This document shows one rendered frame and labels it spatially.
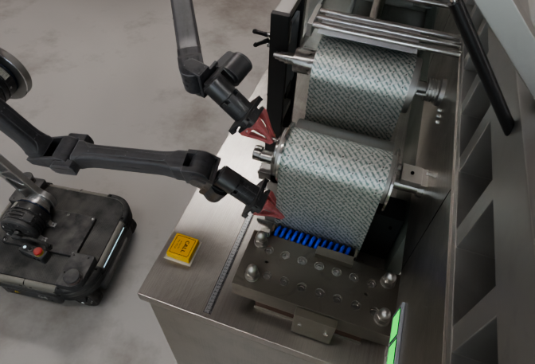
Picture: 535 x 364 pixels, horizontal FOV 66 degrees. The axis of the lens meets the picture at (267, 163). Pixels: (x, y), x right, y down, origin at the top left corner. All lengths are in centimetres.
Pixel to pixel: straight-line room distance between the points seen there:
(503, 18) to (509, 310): 29
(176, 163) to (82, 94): 235
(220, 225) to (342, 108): 51
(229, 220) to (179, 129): 165
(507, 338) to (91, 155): 97
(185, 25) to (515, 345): 92
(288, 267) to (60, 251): 132
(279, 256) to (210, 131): 185
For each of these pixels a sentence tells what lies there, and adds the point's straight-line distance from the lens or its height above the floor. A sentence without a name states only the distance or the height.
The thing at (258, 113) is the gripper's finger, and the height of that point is 133.
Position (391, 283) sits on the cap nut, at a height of 105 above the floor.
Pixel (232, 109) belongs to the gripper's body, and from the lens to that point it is 95.
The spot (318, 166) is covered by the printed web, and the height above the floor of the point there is 129.
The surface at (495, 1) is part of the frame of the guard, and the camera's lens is 51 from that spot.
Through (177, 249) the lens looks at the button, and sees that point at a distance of 122.
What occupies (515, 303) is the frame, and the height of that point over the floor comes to 162.
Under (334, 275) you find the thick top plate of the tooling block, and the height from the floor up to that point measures 103.
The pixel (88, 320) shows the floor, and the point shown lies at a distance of 224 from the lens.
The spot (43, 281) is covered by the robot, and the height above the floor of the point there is 24.
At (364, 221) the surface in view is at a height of 115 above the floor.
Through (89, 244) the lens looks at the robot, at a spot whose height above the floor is 24.
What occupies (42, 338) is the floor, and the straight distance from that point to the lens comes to 228.
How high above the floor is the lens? 197
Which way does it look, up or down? 49 degrees down
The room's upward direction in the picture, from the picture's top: 3 degrees clockwise
